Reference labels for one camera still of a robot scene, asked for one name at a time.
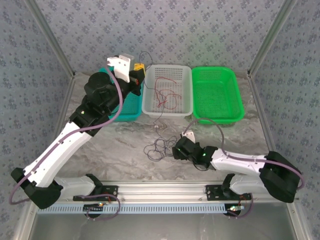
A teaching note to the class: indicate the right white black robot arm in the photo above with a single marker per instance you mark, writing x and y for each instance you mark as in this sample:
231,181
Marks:
237,162

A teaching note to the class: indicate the small black controller board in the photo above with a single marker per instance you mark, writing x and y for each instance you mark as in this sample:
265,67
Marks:
93,207
235,208

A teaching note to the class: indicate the aluminium front frame rail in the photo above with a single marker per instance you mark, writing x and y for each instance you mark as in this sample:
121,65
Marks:
160,190

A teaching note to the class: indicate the aluminium frame corner post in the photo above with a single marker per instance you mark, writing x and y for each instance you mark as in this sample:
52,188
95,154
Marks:
50,37
271,37

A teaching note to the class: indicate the aluminium table side rail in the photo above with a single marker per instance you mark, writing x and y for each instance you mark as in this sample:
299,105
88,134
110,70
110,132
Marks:
68,92
261,112

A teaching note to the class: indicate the teal plastic basket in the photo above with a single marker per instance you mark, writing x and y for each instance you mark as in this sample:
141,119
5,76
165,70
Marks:
130,110

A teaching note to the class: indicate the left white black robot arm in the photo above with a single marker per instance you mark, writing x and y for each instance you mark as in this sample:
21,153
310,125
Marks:
57,150

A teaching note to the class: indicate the white plastic basket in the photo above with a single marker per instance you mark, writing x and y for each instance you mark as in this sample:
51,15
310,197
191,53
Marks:
175,72

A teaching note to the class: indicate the green plastic basket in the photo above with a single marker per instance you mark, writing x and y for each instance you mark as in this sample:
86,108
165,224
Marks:
215,95

